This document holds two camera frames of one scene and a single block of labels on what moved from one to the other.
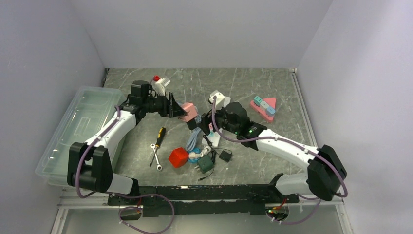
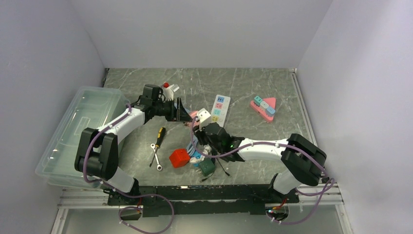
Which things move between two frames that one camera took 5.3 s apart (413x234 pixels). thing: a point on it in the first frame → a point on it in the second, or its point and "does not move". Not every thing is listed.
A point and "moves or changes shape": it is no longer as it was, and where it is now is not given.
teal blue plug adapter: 196,150 moves or changes shape
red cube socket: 178,157 does not move
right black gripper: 206,120 → 199,134
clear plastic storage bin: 93,110 does not move
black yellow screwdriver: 161,135 does not move
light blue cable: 191,143 moves or changes shape
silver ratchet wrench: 159,166 does not move
